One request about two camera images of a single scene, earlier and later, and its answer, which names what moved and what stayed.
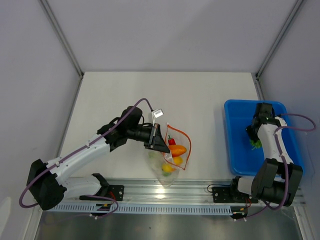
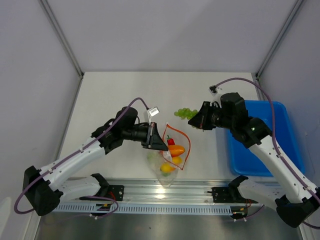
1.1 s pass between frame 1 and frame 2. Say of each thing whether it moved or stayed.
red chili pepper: stayed
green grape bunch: moved
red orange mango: stayed
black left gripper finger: stayed
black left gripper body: stayed
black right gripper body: moved
